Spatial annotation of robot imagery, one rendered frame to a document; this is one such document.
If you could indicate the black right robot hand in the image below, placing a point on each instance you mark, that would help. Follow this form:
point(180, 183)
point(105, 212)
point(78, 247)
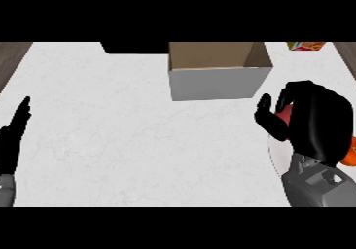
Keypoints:
point(319, 123)

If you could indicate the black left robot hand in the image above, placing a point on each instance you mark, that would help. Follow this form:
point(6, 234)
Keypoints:
point(9, 142)

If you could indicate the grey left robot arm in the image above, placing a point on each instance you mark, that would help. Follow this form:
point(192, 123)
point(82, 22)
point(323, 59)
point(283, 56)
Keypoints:
point(3, 191)

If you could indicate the red bell pepper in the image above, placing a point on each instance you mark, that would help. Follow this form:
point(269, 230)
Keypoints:
point(283, 115)

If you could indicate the orange bell pepper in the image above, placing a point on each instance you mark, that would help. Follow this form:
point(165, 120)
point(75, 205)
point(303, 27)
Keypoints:
point(353, 152)

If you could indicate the colourful printed box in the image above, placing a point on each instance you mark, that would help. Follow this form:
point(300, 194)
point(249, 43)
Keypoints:
point(306, 45)

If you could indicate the open cardboard box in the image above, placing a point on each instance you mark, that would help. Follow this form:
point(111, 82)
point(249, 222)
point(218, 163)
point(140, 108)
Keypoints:
point(215, 71)

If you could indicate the black appliance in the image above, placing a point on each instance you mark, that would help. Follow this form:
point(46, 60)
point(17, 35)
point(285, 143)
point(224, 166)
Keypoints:
point(134, 47)

